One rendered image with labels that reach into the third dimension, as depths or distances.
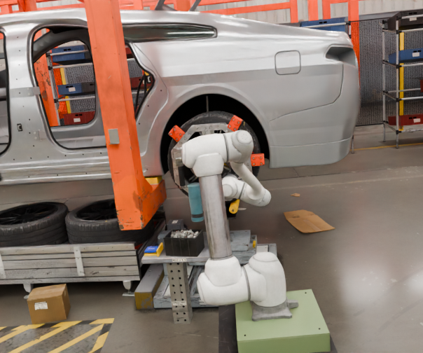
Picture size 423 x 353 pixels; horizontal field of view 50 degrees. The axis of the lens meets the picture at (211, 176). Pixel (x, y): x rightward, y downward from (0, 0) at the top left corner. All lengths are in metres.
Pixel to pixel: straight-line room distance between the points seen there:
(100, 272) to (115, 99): 1.21
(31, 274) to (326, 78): 2.46
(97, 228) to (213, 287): 1.47
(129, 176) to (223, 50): 1.08
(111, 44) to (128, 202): 0.97
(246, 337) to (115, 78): 1.66
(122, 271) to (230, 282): 1.36
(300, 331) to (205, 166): 0.80
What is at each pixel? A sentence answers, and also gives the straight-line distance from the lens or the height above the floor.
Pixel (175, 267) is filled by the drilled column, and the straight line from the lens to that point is 2.70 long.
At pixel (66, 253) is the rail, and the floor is 0.34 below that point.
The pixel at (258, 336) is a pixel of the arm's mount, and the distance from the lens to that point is 2.01.
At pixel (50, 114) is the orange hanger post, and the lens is 6.10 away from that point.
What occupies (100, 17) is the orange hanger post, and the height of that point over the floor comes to 1.83.
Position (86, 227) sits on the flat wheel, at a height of 0.48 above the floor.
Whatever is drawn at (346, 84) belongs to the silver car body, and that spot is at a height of 1.29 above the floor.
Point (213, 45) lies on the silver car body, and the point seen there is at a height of 1.63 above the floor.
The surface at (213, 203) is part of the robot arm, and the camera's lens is 1.96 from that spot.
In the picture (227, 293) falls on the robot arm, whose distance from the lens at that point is 2.01.
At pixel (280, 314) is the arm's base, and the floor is 0.40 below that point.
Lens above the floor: 1.50
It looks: 14 degrees down
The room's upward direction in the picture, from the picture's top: 6 degrees counter-clockwise
